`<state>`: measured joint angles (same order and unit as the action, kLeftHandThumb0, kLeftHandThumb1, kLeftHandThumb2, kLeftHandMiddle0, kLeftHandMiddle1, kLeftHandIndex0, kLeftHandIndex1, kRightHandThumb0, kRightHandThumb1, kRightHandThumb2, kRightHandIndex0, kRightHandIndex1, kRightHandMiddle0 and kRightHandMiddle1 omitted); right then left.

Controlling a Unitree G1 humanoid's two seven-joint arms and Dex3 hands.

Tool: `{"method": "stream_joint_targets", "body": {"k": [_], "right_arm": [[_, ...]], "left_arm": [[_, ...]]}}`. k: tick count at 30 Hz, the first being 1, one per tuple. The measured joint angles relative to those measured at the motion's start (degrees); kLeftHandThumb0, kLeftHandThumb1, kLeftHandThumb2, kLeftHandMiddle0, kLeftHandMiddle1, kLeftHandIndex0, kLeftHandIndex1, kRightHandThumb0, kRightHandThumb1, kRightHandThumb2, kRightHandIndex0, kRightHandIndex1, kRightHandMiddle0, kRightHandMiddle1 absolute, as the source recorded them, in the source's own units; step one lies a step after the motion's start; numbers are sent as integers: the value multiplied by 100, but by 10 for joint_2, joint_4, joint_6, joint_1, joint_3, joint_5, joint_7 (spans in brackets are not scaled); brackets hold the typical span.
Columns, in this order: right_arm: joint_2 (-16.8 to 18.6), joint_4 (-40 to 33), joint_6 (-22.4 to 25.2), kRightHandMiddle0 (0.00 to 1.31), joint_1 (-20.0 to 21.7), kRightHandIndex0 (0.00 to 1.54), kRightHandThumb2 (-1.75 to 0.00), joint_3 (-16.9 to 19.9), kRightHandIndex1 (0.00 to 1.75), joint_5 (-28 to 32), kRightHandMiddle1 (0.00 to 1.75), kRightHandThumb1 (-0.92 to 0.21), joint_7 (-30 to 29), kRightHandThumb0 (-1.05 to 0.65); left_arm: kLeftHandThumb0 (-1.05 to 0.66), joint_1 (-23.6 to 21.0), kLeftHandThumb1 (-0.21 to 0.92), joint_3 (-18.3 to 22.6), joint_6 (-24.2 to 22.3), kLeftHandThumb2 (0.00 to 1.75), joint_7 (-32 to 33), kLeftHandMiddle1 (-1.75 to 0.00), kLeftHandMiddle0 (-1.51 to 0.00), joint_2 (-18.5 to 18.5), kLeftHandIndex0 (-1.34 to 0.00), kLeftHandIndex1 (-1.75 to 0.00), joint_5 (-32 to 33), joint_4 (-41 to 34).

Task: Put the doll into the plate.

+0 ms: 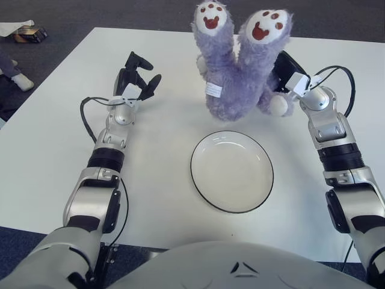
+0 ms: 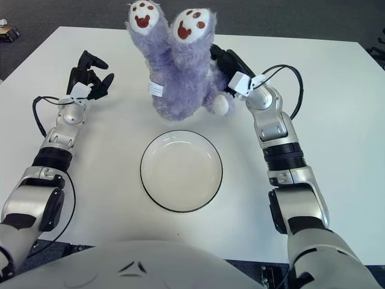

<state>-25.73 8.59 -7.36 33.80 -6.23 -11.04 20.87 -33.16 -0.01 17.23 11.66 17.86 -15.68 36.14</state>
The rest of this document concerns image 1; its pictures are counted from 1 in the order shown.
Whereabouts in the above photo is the white shoe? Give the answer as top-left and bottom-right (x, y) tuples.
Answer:
(11, 74), (34, 91)

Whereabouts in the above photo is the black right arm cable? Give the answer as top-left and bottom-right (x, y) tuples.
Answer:
(309, 65), (357, 118)

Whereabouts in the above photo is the white plate with black rim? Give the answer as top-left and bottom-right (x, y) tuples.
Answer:
(189, 130), (275, 214)

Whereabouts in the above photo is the grey robot torso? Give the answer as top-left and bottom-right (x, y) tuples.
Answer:
(105, 240), (371, 289)

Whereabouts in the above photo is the white cloth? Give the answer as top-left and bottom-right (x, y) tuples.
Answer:
(0, 19), (34, 37)

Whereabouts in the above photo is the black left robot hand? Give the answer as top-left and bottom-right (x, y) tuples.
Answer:
(112, 51), (162, 107)

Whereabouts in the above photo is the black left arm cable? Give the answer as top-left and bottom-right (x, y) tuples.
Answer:
(79, 96), (130, 247)

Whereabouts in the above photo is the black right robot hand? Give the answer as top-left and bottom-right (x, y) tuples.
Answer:
(272, 50), (312, 98)

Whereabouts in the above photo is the grey trouser leg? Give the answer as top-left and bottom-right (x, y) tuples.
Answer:
(0, 52), (19, 79)

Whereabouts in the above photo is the purple plush doll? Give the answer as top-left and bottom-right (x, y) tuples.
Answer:
(192, 0), (294, 122)

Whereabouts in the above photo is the black table leg bracket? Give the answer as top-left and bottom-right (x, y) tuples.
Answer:
(95, 240), (121, 273)

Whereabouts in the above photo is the dark cardboard box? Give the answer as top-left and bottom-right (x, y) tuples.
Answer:
(13, 26), (48, 43)

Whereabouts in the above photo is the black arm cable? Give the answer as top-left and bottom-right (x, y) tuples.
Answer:
(79, 96), (130, 247)
(309, 65), (357, 118)

